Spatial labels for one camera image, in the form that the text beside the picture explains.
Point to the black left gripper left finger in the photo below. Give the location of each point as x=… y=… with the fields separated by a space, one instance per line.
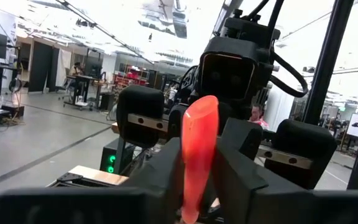
x=141 y=205

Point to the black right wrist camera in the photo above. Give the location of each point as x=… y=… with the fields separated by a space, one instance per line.
x=228 y=74

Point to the person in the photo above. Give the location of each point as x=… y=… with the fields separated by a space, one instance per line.
x=258 y=116
x=78 y=69

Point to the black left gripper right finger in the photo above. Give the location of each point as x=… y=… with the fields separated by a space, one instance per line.
x=253 y=205

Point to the orange highlighter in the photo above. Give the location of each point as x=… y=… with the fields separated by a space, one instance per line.
x=199 y=149

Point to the red parts shelf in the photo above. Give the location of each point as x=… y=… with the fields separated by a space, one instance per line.
x=132 y=76

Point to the black partition panel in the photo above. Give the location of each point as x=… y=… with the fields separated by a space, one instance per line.
x=40 y=67

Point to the black computer tower green lights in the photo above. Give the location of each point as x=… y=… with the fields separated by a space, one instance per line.
x=107 y=152

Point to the white screen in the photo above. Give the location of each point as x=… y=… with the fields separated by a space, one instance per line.
x=357 y=124

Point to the black desk monitor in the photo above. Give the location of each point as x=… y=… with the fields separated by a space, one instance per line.
x=93 y=68

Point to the black office desk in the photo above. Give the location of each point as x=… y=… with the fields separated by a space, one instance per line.
x=82 y=77

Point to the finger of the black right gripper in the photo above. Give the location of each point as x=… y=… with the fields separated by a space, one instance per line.
x=176 y=123
x=242 y=137

